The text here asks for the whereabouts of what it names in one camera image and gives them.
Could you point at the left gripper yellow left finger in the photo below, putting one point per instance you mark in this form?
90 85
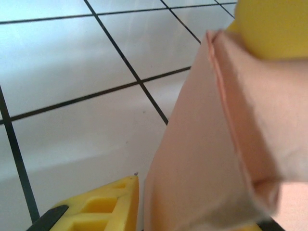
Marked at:
103 209

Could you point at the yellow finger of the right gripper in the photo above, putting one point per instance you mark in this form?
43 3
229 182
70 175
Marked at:
272 26

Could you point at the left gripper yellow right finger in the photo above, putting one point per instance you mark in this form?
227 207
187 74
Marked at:
267 226

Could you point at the pink paper box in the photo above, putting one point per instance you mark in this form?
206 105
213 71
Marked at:
199 149

